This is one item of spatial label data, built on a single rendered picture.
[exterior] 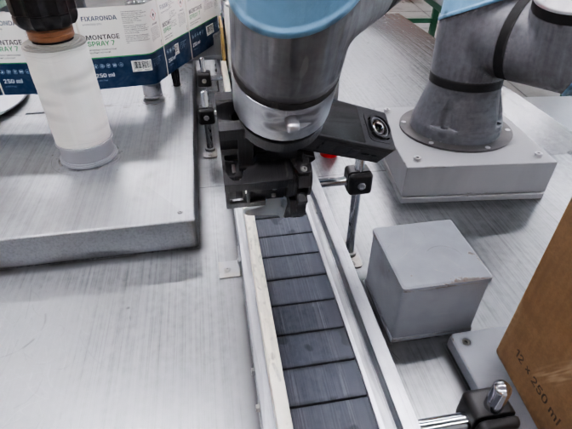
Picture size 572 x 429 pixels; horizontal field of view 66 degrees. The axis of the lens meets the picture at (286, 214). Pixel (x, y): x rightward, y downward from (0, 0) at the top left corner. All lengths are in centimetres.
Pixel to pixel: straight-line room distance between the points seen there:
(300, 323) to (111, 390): 21
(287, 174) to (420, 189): 37
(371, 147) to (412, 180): 31
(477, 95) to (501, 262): 26
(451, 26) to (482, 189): 25
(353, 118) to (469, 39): 36
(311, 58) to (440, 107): 53
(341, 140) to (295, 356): 21
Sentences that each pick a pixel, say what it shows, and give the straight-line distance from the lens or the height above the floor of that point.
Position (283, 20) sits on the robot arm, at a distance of 24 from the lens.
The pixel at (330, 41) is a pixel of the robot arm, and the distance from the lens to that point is 26.
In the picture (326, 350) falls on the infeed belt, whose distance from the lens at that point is 45.
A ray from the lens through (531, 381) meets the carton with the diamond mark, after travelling 49.
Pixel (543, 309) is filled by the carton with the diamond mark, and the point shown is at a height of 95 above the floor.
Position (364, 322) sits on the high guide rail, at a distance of 37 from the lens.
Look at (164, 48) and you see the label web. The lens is 97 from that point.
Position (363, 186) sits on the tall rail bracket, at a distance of 53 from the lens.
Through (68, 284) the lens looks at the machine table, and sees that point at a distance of 64.
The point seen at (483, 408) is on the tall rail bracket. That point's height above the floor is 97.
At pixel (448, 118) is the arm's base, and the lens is 78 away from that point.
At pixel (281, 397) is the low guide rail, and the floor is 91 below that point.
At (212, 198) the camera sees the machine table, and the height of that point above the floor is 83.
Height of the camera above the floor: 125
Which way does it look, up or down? 38 degrees down
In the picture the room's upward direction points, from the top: straight up
